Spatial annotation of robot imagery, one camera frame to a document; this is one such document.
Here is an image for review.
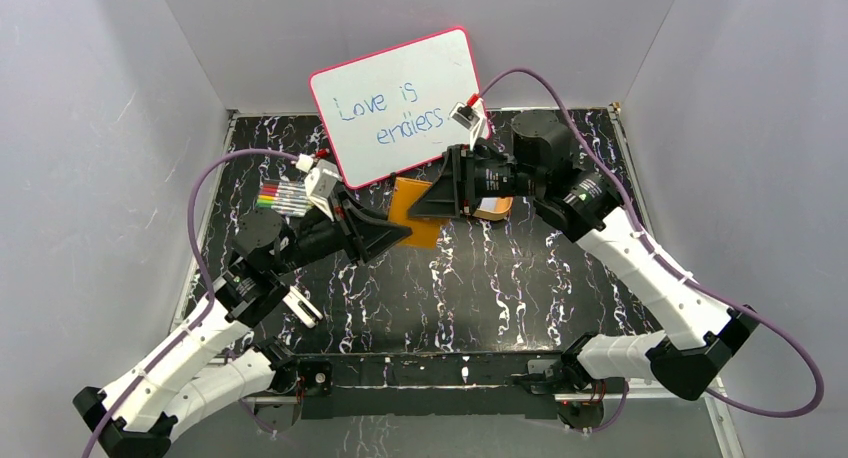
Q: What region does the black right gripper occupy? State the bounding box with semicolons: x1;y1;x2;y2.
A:
406;145;542;220

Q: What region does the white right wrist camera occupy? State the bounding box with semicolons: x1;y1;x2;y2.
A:
451;94;491;147

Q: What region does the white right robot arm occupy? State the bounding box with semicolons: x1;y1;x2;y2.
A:
408;111;756;400

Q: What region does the pink framed whiteboard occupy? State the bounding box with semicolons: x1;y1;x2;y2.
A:
309;27;480;189

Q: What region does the orange oval tray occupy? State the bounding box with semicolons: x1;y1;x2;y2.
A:
460;197;513;221

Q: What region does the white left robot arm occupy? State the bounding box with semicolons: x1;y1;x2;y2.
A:
72;189;412;457

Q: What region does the small white object on table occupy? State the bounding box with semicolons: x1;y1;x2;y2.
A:
283;286;324;329

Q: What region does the orange leather card holder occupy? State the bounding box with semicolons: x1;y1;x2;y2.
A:
386;176;452;251

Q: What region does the pack of coloured markers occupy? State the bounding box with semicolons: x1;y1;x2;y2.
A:
255;180;312;218

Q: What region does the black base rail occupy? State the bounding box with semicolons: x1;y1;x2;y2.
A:
235;352;627;436

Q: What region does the striped card in tray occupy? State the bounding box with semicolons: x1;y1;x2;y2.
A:
478;197;511;213

